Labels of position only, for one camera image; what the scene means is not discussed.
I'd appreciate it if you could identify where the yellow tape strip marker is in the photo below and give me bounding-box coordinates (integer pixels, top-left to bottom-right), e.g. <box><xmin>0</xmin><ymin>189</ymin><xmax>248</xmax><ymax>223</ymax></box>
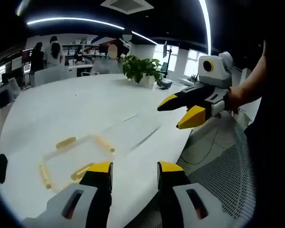
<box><xmin>55</xmin><ymin>136</ymin><xmax>77</xmax><ymax>150</ymax></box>
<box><xmin>70</xmin><ymin>163</ymin><xmax>95</xmax><ymax>181</ymax></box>
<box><xmin>93</xmin><ymin>134</ymin><xmax>116</xmax><ymax>153</ymax></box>
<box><xmin>38</xmin><ymin>164</ymin><xmax>53</xmax><ymax>190</ymax></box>

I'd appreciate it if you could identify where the green potted plant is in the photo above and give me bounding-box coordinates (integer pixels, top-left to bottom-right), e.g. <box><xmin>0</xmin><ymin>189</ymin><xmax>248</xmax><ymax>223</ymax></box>
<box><xmin>122</xmin><ymin>55</ymin><xmax>163</xmax><ymax>89</ymax></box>

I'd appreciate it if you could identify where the ceiling air vent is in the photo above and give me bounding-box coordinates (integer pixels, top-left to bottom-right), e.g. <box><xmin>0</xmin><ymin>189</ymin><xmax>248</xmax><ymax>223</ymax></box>
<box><xmin>100</xmin><ymin>0</ymin><xmax>155</xmax><ymax>14</ymax></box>

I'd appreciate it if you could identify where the grey mesh office chair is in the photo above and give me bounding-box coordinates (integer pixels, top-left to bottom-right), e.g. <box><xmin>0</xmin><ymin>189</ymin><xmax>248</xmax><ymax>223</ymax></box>
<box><xmin>142</xmin><ymin>111</ymin><xmax>257</xmax><ymax>228</ymax></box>

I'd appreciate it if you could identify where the curved ceiling light strip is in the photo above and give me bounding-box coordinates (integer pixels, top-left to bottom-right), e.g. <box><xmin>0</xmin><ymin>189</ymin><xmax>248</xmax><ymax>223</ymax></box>
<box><xmin>27</xmin><ymin>17</ymin><xmax>158</xmax><ymax>45</ymax></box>
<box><xmin>199</xmin><ymin>0</ymin><xmax>212</xmax><ymax>55</ymax></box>

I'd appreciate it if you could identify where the person's dark clothing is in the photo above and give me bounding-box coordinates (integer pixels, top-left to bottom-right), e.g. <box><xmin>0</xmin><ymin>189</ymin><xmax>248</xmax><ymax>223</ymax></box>
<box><xmin>243</xmin><ymin>39</ymin><xmax>285</xmax><ymax>225</ymax></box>

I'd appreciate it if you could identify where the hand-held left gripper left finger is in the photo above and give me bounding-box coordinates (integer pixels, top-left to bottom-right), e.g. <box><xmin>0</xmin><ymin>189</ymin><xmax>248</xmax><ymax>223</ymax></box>
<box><xmin>22</xmin><ymin>161</ymin><xmax>114</xmax><ymax>228</ymax></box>

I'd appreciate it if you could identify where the black monitor on stand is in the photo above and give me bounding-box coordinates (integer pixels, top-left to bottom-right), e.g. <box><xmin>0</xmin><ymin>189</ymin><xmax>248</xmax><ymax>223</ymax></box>
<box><xmin>156</xmin><ymin>40</ymin><xmax>173</xmax><ymax>91</ymax></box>

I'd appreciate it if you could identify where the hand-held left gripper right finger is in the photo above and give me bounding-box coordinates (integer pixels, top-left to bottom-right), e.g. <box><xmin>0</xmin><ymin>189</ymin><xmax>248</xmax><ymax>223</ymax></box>
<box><xmin>156</xmin><ymin>161</ymin><xmax>231</xmax><ymax>228</ymax></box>

